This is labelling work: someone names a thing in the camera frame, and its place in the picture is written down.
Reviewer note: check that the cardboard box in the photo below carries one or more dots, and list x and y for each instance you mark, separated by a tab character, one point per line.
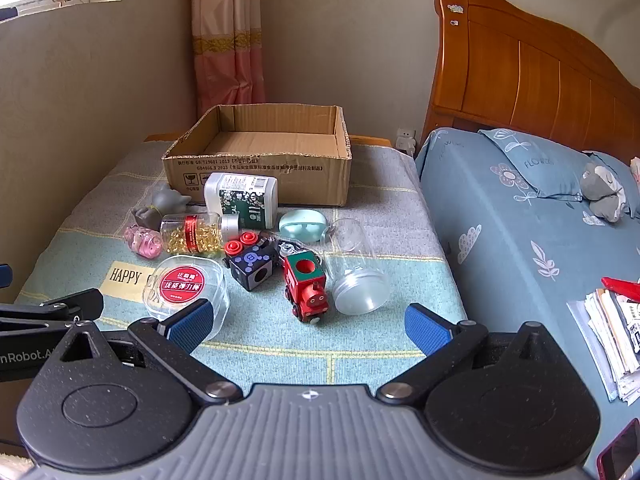
300	180

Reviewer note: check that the red plastic tool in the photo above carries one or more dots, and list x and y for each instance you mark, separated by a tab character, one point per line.
622	288

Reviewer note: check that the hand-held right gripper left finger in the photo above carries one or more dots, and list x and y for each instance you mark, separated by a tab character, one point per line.
187	327

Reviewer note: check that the clear yellow capsule bottle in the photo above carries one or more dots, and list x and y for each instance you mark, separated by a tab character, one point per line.
190	235

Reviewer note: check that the pink patterned curtain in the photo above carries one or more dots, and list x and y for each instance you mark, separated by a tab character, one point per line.
227	35

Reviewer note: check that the checked grey green blanket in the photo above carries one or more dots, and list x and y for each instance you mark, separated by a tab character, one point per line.
390	240

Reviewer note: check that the grey elephant toy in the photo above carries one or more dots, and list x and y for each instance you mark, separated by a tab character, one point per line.
167	200

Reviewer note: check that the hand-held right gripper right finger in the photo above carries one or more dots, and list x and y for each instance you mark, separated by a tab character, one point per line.
425	330

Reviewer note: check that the clear jar silver lid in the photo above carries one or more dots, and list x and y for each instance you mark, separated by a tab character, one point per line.
357	285

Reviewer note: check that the black cube toy red wheels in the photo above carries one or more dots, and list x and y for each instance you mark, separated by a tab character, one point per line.
252	265

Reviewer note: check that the clear correction tape dispenser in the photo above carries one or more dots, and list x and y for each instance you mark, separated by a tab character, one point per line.
287	248

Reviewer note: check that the round clear red-label container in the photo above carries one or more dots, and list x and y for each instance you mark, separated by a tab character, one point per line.
182	285

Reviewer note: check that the white bottle green label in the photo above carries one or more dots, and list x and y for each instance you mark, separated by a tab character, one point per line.
240	200

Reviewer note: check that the red wooden toy train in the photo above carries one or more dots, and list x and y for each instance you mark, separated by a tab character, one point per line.
305	285

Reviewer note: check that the blue floral bed sheet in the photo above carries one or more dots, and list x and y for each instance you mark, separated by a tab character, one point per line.
505	285

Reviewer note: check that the teal earbud case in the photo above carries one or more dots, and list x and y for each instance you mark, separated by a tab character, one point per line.
302	225

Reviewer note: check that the white wall plug adapter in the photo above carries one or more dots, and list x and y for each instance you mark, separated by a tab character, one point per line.
405	141

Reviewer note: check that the wooden bedside table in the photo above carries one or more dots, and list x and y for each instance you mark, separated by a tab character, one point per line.
370	141

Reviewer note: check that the pink pig toy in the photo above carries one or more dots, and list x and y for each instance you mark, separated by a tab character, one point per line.
142	242

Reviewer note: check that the grey plush toy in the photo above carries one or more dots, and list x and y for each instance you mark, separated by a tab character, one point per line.
602	192

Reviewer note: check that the stack of papers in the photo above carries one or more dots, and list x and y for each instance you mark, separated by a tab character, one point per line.
617	340

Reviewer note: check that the wooden bed headboard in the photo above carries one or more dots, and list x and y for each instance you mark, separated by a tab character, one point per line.
530	75

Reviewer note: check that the red smartphone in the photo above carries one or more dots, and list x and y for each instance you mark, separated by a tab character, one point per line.
620	452

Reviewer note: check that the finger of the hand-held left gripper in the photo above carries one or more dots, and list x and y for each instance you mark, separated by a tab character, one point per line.
50	305
4	276

